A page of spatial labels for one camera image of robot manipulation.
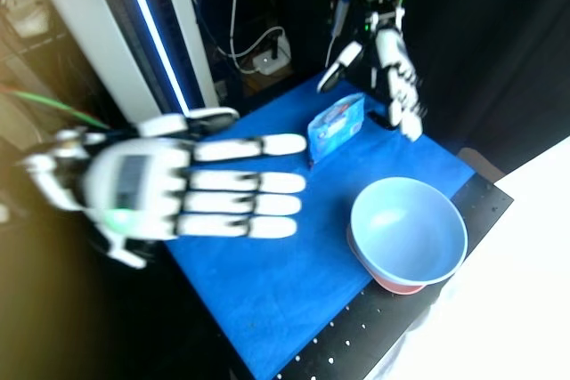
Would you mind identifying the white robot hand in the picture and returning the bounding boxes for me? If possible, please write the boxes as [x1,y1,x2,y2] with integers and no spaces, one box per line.
[84,106,308,242]
[316,26,428,141]

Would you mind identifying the light blue bowl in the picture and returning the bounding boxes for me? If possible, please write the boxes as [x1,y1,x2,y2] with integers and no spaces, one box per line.
[349,176,469,287]

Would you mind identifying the small black object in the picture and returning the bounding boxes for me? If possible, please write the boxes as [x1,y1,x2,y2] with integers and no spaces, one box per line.
[366,109,394,131]

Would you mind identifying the blue snack package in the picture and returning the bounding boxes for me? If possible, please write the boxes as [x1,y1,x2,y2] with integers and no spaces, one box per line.
[306,92,367,164]

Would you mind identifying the white power adapter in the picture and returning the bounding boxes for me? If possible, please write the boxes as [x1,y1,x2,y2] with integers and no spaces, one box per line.
[251,51,291,77]

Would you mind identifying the blue cloth table cover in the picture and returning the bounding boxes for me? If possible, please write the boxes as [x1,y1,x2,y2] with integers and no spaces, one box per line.
[162,69,476,380]

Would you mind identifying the white tower with light strip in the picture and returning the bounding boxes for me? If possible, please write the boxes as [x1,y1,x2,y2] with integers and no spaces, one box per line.
[24,0,223,123]

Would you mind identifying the pink square plate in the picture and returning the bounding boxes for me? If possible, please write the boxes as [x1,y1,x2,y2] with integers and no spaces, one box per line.
[346,223,429,295]

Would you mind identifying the green braided cable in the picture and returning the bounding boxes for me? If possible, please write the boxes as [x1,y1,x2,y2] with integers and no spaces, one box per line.
[0,87,110,131]

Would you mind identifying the white cable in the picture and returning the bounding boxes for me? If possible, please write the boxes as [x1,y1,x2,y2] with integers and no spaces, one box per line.
[227,0,287,61]

